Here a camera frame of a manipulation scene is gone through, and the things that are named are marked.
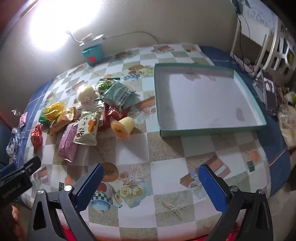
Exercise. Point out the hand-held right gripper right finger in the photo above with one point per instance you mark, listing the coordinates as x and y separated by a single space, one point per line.
211 190

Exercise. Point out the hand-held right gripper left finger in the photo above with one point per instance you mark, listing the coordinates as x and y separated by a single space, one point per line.
92 185

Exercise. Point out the pink snack packet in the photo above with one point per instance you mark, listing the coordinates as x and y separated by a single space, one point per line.
68 143

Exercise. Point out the small dark red packet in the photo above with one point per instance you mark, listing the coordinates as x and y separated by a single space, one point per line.
36 138

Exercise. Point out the red packet white print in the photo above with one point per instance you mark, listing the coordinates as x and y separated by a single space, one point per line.
104 124

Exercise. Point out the yellow jelly cup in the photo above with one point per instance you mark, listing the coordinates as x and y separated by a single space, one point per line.
122 127

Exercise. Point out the red snack packet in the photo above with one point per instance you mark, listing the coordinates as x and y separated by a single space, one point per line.
114 113

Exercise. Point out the white puff ball snack bag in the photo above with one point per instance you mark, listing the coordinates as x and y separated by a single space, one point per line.
86 96

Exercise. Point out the shallow teal cardboard box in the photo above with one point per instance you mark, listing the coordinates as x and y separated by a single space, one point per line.
203 99

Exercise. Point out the large green snack packet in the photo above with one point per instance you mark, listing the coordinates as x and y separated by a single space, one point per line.
118 95

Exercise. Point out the person's left hand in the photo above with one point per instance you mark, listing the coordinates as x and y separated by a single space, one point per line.
15 214

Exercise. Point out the silver foil wrapper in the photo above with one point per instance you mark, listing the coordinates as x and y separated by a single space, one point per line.
11 144

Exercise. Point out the beige packet orange print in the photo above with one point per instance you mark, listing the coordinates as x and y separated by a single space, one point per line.
86 129

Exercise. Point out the checkered printed tablecloth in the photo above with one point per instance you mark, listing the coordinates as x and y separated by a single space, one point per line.
161 150

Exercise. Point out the small pink sachet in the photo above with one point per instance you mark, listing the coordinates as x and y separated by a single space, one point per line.
23 118

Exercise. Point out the orange snack packet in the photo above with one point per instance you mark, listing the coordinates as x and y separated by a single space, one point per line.
60 121

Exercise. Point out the clear candy wrapper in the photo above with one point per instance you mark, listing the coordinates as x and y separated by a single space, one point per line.
16 112

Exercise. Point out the yellow snack packet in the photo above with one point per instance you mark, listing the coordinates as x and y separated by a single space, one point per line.
53 110

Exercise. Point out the small green snack packet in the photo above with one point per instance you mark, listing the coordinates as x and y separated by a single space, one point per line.
106 83

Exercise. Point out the clear plastic bag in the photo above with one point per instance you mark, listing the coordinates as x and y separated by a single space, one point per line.
286 120

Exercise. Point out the black flat packet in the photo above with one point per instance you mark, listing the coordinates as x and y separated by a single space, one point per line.
270 92

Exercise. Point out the small teal box red label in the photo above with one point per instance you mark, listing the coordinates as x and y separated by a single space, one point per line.
92 53

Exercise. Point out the white gooseneck lamp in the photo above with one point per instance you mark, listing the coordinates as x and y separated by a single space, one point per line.
71 34

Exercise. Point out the white chair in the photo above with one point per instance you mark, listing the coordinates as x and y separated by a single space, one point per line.
276 41

